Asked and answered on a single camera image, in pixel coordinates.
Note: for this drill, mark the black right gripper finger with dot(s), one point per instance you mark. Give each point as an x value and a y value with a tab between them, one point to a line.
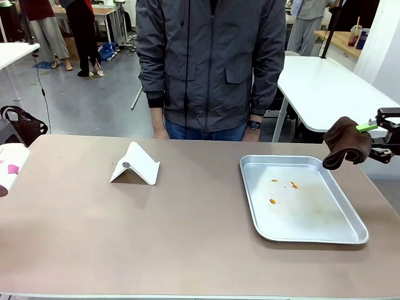
390	120
382	154

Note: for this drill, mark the dark brown cloth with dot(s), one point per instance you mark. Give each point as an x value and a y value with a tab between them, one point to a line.
347	143

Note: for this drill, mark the person's left forearm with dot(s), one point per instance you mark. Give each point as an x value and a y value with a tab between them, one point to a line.
268	84

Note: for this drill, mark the person's right forearm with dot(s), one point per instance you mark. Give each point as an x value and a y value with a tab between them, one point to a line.
151	81

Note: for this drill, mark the person's left hand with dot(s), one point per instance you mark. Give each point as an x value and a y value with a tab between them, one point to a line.
251	135

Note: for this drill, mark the person's right hand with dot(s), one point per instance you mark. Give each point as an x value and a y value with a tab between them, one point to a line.
158	123

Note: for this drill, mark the large white table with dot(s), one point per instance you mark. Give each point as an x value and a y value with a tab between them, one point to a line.
328	87

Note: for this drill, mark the blue can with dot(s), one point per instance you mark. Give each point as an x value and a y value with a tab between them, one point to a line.
362	39

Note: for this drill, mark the plastic cup with straw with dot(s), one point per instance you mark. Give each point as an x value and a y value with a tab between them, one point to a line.
354	37

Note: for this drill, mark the wooden top table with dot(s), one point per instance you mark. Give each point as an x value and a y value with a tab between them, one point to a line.
340	43

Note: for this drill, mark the silver metal tray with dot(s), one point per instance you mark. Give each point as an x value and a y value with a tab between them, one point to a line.
300	215

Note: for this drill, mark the black stand pole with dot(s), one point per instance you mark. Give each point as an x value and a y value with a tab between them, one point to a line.
27	22
331	28

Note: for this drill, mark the person in grey clothes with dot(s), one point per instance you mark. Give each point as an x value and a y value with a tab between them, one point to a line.
304	28

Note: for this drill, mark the black smartwatch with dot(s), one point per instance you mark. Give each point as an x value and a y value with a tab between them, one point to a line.
254	124

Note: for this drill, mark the person in grey jacket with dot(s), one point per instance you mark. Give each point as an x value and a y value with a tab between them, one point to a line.
218	62

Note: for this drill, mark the white folded stand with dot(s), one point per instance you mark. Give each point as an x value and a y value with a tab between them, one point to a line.
140	168

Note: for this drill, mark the small round grey disc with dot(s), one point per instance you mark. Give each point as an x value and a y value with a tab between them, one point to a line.
126	164

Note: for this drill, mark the blue plastic bag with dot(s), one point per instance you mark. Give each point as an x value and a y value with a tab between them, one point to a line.
107	51

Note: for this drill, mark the wooden top desk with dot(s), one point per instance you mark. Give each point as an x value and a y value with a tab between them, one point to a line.
106	12

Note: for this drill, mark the person in black trousers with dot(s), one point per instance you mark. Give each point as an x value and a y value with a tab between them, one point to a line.
84	37

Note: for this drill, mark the cardboard box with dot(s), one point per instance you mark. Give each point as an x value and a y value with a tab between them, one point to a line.
72	48

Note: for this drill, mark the person in red top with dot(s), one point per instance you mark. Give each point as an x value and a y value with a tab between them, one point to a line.
47	31

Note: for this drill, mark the black tote bag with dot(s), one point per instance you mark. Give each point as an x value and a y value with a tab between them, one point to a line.
22	125

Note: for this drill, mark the magenta paper scrap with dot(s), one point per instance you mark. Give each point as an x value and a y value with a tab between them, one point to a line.
13	168

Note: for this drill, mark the small white table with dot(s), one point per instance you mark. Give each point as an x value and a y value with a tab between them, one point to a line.
12	51

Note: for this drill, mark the aluminium rail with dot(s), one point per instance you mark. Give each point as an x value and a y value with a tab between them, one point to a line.
137	97

